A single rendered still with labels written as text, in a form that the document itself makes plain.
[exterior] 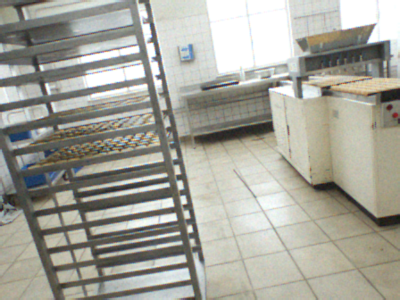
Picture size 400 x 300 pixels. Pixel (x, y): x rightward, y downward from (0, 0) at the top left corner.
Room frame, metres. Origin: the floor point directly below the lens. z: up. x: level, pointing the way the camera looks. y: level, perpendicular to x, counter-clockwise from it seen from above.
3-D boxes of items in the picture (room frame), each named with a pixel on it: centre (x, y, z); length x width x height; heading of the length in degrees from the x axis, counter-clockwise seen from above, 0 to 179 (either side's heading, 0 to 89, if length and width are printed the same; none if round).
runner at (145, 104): (1.25, 0.44, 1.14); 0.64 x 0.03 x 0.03; 88
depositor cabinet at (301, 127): (3.16, -1.28, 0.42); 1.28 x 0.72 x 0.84; 178
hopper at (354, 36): (2.69, -1.26, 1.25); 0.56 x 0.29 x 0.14; 88
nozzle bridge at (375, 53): (2.69, -1.26, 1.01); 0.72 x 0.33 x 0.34; 88
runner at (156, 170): (1.25, 0.44, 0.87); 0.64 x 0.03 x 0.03; 88
